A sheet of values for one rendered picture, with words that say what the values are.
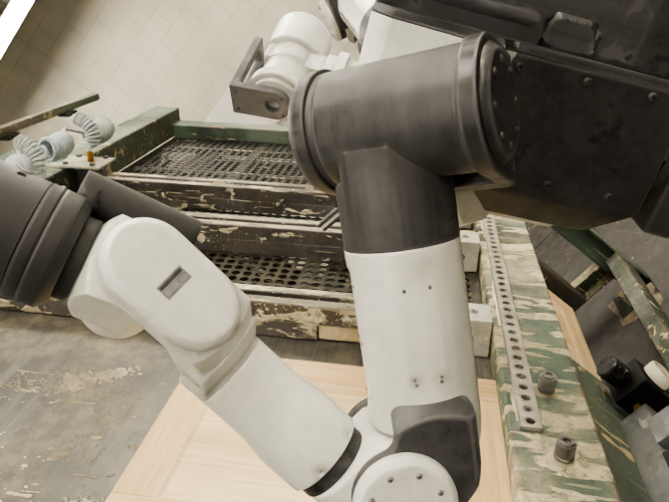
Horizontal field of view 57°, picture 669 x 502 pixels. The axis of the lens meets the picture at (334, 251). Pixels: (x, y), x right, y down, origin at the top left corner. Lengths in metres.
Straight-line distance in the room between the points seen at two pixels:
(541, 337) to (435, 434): 0.65
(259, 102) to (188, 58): 5.62
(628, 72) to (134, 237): 0.43
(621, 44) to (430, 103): 0.24
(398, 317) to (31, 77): 6.48
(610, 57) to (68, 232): 0.46
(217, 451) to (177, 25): 5.64
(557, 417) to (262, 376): 0.55
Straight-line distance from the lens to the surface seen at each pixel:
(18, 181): 0.47
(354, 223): 0.45
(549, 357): 1.06
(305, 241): 1.40
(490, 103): 0.41
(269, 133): 2.40
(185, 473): 0.86
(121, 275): 0.44
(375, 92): 0.44
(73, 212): 0.47
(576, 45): 0.60
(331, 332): 1.11
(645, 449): 0.98
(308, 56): 0.70
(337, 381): 0.99
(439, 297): 0.46
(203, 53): 6.25
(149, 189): 1.78
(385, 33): 0.56
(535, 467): 0.85
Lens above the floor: 1.35
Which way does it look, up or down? 8 degrees down
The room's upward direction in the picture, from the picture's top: 53 degrees counter-clockwise
